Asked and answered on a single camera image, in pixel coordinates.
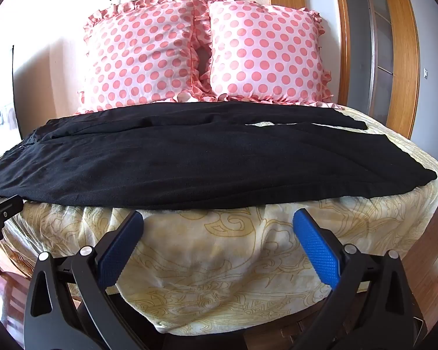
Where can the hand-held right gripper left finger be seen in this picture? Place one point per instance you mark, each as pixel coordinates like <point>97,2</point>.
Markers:
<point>118,251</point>

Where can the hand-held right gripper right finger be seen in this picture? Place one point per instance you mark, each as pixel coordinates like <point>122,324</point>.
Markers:
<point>319,251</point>

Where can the black pants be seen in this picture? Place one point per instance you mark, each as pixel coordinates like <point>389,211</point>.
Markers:
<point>204,167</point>

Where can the black flat screen television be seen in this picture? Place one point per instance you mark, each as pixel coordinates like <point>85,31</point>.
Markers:
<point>0,124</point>

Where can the bed with cream patterned sheet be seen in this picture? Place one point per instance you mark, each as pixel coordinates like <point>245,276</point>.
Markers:
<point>222,262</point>

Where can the pink polka dot ruffled pillow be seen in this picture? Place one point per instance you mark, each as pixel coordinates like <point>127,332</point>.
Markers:
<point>266,51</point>
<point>142,54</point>

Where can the grey door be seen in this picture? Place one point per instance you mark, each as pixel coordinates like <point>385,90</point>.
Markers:
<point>381,43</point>

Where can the small white wall switch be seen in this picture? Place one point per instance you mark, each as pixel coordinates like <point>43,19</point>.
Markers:
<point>426,73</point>

